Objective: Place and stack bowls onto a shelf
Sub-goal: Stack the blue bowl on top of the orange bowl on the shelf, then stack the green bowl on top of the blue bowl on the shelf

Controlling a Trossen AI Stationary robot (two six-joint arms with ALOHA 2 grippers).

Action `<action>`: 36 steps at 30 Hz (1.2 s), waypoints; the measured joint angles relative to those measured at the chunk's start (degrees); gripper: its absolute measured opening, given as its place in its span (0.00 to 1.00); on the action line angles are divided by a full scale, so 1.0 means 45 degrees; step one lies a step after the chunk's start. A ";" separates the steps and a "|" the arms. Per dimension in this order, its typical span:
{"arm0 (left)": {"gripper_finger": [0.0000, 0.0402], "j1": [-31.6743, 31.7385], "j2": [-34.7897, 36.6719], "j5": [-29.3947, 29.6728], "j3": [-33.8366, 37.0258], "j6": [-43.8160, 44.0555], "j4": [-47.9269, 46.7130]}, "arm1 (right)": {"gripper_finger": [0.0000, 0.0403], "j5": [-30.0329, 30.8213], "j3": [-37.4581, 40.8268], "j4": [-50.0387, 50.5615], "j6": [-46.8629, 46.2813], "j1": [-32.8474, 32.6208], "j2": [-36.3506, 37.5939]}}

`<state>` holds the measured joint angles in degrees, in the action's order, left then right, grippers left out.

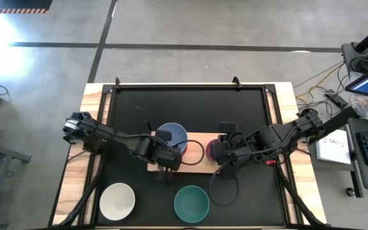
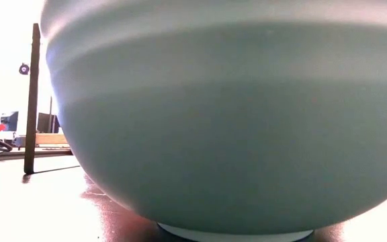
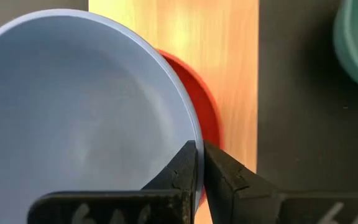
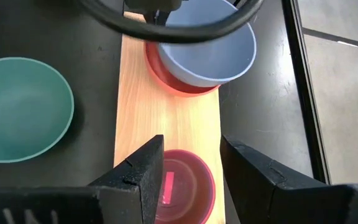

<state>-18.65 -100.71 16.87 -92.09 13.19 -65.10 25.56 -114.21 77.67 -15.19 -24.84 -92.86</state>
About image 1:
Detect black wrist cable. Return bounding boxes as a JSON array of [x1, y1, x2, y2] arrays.
[[208, 161, 239, 208], [174, 139, 206, 166]]

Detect blue-grey bowl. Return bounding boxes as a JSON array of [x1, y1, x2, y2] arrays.
[[156, 122, 189, 154]]

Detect grey metal desk frame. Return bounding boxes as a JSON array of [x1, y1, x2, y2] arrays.
[[0, 137, 32, 230]]

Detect black cable conduit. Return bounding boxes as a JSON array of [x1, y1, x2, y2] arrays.
[[56, 156, 107, 227], [275, 162, 325, 227]]

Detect black table mat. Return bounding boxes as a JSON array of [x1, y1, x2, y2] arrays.
[[95, 86, 287, 227]]

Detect black floor cables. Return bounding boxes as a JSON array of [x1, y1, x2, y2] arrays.
[[294, 60, 351, 118]]

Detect yellow floor cable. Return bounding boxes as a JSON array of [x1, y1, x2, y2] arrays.
[[295, 63, 344, 104]]

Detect wooden cutting board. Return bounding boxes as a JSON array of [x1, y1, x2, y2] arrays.
[[145, 129, 236, 174]]

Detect teal green bowl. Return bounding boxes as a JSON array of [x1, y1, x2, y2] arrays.
[[173, 185, 210, 224]]

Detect black diagonal stand beam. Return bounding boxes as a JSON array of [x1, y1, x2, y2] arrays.
[[308, 107, 360, 144]]

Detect small magenta translucent bowl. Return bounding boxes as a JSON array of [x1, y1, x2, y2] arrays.
[[205, 136, 225, 162]]

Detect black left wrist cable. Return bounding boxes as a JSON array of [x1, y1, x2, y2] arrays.
[[174, 139, 206, 166]]

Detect coiled black cable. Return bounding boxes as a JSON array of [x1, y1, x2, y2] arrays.
[[349, 56, 368, 73]]

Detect grey stand base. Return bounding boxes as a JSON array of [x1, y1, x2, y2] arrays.
[[341, 41, 368, 76]]

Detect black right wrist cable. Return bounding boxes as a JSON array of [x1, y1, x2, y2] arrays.
[[208, 161, 239, 208]]

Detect white paper sign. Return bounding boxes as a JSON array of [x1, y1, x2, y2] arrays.
[[316, 129, 353, 165]]

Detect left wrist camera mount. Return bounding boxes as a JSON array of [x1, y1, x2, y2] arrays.
[[167, 148, 183, 172]]

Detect dark floor mat hazard stripe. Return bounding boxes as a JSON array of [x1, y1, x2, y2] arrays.
[[0, 0, 53, 14]]

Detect white bowl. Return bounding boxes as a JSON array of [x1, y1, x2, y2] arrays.
[[99, 182, 136, 221]]

